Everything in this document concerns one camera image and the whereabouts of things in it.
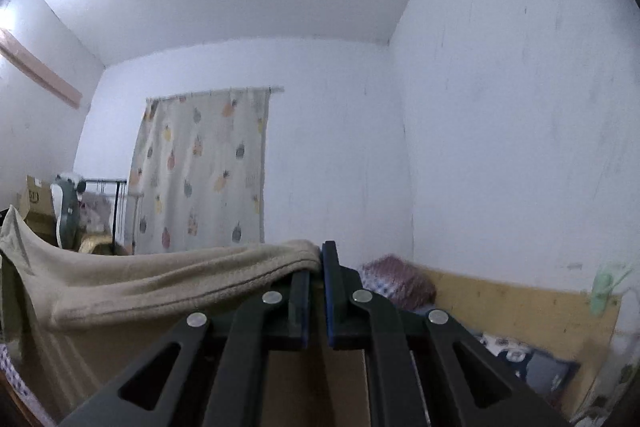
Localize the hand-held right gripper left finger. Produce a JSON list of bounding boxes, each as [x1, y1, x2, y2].
[[60, 269, 313, 427]]

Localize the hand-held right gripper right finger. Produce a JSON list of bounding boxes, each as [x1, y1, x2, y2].
[[321, 241, 571, 427]]

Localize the beige pants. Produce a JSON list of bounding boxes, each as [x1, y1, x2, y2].
[[0, 204, 371, 427]]

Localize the black clothes rack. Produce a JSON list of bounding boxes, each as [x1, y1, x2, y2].
[[82, 177, 131, 255]]

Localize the folded checkered quilt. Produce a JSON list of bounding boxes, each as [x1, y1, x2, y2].
[[359, 254, 437, 314]]

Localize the pineapple print curtain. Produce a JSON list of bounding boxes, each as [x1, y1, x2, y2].
[[127, 88, 271, 255]]

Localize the wooden headboard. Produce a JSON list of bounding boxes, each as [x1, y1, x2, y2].
[[422, 268, 623, 413]]

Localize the curtain rod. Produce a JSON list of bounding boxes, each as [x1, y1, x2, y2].
[[145, 86, 286, 100]]

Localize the yellow-brown bag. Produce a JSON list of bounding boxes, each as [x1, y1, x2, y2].
[[77, 234, 118, 255]]

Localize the blue plush blanket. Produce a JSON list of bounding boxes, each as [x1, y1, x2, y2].
[[480, 332, 581, 395]]

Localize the mint green clip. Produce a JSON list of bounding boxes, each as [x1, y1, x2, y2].
[[589, 263, 632, 315]]

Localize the cardboard box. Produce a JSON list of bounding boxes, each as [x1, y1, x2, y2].
[[17, 175, 58, 248]]

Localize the checkered bed sheet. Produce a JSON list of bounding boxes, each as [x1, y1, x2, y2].
[[0, 342, 51, 427]]

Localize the pink wall board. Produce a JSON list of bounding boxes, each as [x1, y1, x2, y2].
[[0, 27, 83, 110]]

